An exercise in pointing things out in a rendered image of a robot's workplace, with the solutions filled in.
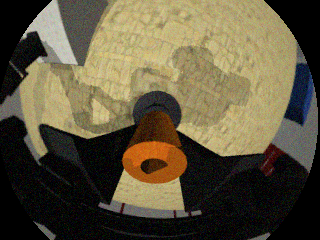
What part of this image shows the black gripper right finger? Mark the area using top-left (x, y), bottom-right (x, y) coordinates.
top-left (176, 131), bottom-right (267, 213)

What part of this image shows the orange knob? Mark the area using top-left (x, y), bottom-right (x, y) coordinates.
top-left (123, 111), bottom-right (187, 184)

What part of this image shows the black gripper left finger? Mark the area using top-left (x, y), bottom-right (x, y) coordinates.
top-left (37, 124), bottom-right (139, 205)

